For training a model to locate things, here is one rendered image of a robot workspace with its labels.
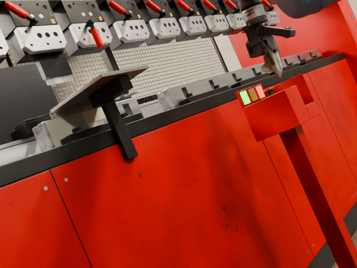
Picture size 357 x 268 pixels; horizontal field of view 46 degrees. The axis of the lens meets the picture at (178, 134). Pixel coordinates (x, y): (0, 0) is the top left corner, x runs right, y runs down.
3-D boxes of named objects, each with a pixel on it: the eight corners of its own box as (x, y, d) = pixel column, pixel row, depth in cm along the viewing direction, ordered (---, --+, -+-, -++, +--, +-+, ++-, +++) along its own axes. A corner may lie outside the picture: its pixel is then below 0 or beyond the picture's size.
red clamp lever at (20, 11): (9, -2, 117) (40, 18, 123) (2, 6, 120) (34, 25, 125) (7, 3, 116) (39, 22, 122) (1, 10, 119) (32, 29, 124)
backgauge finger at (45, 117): (51, 118, 127) (44, 102, 127) (14, 143, 144) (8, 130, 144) (82, 109, 136) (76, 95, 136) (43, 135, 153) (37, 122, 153)
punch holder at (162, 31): (160, 36, 166) (143, -2, 166) (146, 46, 172) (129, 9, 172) (182, 34, 177) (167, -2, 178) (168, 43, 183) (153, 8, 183)
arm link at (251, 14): (265, 4, 145) (256, 3, 139) (270, 16, 145) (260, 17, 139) (247, 13, 150) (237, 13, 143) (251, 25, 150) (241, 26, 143)
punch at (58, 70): (49, 84, 126) (36, 55, 127) (45, 86, 128) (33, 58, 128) (75, 79, 134) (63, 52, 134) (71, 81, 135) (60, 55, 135)
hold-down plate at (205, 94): (190, 104, 160) (187, 97, 160) (181, 109, 163) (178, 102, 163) (230, 91, 182) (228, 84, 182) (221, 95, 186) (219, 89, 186)
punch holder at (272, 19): (270, 24, 242) (258, -2, 242) (257, 31, 248) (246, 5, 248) (280, 22, 253) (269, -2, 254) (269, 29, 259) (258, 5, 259)
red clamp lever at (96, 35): (101, 45, 137) (90, 17, 137) (94, 50, 139) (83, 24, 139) (105, 44, 138) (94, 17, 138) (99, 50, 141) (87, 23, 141)
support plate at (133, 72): (102, 76, 106) (101, 73, 106) (51, 113, 123) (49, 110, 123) (149, 67, 119) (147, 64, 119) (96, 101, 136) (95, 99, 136)
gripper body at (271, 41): (259, 58, 151) (248, 26, 151) (281, 49, 146) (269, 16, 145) (250, 60, 145) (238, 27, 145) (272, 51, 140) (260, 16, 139)
